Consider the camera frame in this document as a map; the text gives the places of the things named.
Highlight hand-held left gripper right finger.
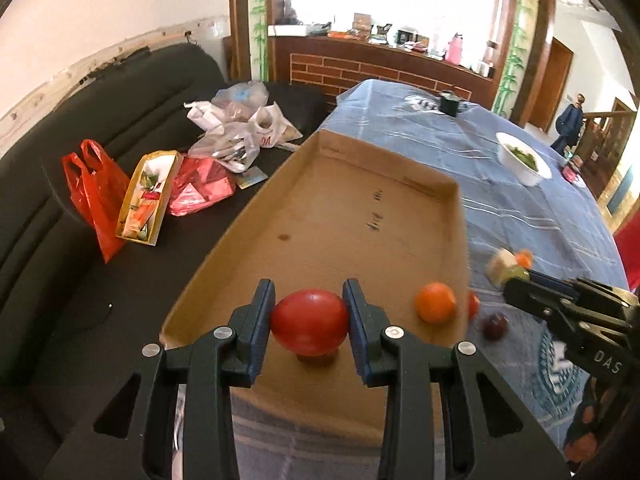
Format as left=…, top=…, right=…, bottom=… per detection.
left=342, top=277, right=571, bottom=480

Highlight wooden door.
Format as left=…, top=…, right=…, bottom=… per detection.
left=532, top=37, right=574, bottom=136

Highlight red white packet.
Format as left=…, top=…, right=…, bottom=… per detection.
left=562, top=160, right=588, bottom=188

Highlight beige fruit chunk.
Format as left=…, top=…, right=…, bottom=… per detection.
left=487, top=248, right=518, bottom=288

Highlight yellow snack box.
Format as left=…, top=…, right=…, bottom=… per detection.
left=115, top=150, right=184, bottom=247

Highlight large clear plastic bag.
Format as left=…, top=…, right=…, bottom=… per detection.
left=189, top=125, right=261, bottom=173

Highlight red cloth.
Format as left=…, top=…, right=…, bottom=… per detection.
left=614, top=210, right=640, bottom=288

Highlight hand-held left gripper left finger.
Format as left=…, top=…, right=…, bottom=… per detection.
left=42, top=278, right=277, bottom=480

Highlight white plastic bag red print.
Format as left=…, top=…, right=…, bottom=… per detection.
left=240, top=102, right=304, bottom=150

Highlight white bowl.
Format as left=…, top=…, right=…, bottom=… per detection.
left=495, top=131, right=552, bottom=187

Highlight blue plaid tablecloth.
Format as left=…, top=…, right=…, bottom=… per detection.
left=227, top=78, right=630, bottom=480

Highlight white printed packet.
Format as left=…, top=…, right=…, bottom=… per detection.
left=405, top=94, right=442, bottom=112

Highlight shallow cardboard tray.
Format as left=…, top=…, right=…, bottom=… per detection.
left=160, top=130, right=468, bottom=436

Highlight brick fronted wooden counter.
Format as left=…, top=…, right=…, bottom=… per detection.
left=267, top=25, right=501, bottom=111

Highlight large red tomato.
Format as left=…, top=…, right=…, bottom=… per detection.
left=270, top=289, right=349, bottom=357

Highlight translucent red packet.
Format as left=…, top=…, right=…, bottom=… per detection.
left=168, top=156, right=237, bottom=217

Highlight small printed card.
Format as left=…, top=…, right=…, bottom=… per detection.
left=235, top=169, right=268, bottom=190

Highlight crumpled white paper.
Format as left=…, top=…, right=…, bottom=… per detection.
left=184, top=101, right=221, bottom=133

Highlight green vegetables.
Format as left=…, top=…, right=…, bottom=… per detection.
left=505, top=144, right=540, bottom=171

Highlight dark purple plum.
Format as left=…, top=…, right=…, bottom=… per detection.
left=481, top=311, right=509, bottom=342

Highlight wooden stair railing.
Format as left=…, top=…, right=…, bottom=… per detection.
left=575, top=97, right=640, bottom=211

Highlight black sofa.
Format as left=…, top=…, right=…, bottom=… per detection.
left=0, top=42, right=331, bottom=480

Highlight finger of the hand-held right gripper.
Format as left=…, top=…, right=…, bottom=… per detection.
left=504, top=278, right=581, bottom=341
left=525, top=268, right=583, bottom=295

